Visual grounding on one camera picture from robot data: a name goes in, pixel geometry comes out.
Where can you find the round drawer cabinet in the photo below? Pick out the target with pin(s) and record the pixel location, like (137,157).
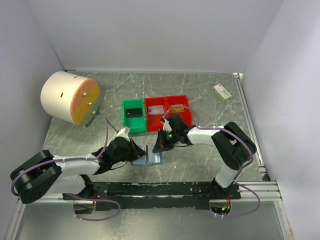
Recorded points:
(71,98)

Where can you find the blue card holder wallet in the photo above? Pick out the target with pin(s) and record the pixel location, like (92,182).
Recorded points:
(141,161)

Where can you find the small white card box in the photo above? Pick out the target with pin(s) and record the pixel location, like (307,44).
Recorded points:
(221,92)

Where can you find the white magnetic stripe card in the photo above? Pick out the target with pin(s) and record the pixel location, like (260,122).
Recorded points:
(155,110)

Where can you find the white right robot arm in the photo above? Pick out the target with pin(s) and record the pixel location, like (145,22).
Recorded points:
(234,146)

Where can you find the black credit card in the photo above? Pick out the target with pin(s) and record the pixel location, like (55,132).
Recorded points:
(134,112)

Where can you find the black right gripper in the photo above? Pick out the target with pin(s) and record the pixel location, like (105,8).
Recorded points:
(159,146)

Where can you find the green plastic bin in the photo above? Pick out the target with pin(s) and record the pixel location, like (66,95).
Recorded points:
(136,125)

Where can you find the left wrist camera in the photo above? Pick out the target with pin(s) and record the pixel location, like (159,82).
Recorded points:
(124,132)

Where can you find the gold credit card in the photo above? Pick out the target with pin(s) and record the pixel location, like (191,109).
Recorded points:
(176,108)

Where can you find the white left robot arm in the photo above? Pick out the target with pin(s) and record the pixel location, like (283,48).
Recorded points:
(46,174)

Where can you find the red plastic bin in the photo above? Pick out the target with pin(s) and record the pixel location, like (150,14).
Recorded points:
(153,122)
(179,102)

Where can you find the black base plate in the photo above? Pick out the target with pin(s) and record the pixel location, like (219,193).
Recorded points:
(149,195)

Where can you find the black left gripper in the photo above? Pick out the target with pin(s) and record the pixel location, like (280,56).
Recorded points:
(137,151)

